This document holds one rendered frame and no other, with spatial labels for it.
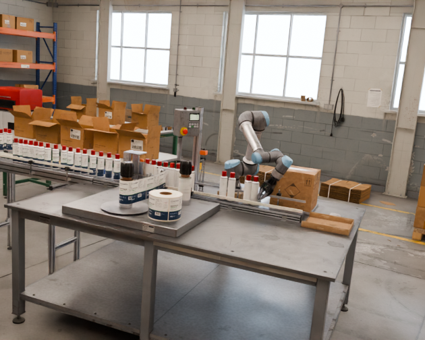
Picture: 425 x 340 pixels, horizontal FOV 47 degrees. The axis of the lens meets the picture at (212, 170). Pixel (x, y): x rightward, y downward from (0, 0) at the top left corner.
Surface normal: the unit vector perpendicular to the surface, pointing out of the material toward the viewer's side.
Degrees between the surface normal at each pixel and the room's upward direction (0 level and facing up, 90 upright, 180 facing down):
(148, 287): 90
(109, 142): 90
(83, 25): 90
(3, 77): 90
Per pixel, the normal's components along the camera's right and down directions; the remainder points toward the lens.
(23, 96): 0.94, 0.14
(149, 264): -0.39, 0.16
